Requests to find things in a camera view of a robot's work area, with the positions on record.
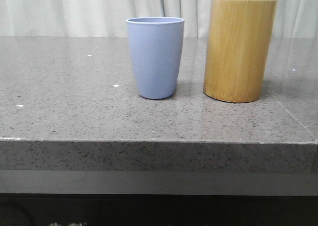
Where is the white curtain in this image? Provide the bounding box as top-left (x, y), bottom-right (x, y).
top-left (0, 0), bottom-right (318, 38)

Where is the blue plastic cup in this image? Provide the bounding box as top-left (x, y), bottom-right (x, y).
top-left (126, 17), bottom-right (185, 99)

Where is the bamboo cylinder holder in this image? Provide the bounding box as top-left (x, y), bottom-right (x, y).
top-left (203, 0), bottom-right (277, 103)

